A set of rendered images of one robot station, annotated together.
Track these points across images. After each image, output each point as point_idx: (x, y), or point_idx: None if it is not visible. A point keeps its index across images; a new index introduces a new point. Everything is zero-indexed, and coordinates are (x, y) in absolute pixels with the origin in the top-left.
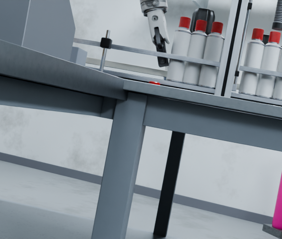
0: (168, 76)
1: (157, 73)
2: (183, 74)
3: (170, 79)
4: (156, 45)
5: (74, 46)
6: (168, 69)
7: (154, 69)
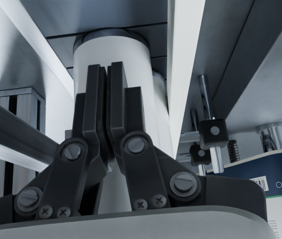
0: (77, 59)
1: (168, 10)
2: (169, 101)
3: (73, 53)
4: (24, 205)
5: None
6: (85, 85)
7: (171, 13)
